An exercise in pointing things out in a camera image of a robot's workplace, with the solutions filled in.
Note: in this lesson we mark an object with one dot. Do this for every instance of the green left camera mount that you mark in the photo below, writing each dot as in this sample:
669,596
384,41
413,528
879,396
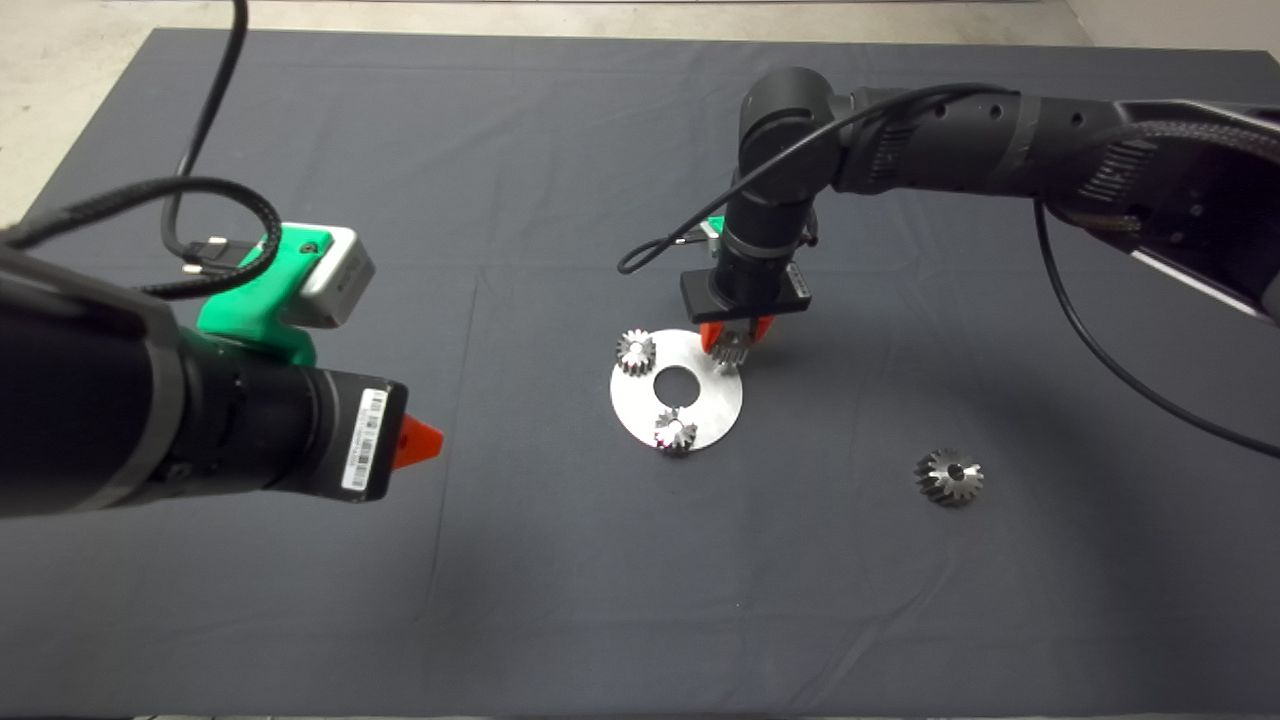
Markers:
245,305

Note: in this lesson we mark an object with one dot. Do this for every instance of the small steel gear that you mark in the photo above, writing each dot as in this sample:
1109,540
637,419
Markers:
635,352
730,348
675,432

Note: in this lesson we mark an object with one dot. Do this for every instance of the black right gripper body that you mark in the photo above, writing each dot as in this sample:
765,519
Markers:
750,305

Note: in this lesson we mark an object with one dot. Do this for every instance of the silver right camera box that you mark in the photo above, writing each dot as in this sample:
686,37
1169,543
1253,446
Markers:
708,238

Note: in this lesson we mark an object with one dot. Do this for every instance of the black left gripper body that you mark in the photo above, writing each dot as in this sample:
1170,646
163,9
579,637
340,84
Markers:
345,435

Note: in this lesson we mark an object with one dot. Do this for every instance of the dark table cloth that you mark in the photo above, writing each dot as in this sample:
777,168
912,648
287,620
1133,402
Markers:
600,150

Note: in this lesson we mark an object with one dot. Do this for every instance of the round metal plate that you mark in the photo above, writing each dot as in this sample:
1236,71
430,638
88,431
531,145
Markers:
638,400

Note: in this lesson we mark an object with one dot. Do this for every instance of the green right camera mount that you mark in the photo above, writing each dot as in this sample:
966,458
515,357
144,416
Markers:
715,222

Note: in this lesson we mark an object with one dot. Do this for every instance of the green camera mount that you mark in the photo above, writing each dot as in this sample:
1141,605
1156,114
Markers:
245,305
715,222

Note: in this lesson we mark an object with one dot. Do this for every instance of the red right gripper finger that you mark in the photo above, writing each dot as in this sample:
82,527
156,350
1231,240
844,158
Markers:
712,336
760,328

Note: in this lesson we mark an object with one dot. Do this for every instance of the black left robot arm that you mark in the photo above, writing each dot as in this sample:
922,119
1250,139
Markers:
100,400

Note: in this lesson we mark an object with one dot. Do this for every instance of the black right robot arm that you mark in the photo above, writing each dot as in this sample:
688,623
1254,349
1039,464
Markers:
960,140

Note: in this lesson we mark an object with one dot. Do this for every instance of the silver camera box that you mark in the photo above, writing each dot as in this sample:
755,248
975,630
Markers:
708,238
340,280

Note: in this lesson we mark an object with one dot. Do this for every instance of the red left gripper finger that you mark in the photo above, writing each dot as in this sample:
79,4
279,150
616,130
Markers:
418,442

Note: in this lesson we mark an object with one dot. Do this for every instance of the larger steel gear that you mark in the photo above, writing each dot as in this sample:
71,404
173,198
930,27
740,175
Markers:
935,480

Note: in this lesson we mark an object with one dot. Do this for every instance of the silver left camera box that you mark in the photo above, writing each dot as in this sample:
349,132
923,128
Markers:
340,280

